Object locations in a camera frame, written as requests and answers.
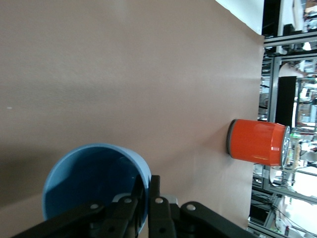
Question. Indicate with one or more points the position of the brown table cover mat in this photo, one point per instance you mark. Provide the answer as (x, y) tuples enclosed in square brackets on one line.
[(123, 74)]

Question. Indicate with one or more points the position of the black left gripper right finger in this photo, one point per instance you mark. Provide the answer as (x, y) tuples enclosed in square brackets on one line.
[(198, 218)]

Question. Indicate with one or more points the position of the light blue plastic cup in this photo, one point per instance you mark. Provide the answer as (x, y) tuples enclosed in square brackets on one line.
[(86, 173)]

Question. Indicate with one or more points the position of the black flat panel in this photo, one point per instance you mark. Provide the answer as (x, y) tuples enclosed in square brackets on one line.
[(287, 99)]

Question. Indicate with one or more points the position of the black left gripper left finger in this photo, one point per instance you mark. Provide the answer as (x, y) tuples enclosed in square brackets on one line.
[(81, 215)]

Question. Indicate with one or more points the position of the orange can with silver lid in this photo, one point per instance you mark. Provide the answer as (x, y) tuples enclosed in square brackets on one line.
[(255, 141)]

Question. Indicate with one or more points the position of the aluminium frame rack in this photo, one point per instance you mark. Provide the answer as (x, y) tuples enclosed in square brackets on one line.
[(273, 86)]

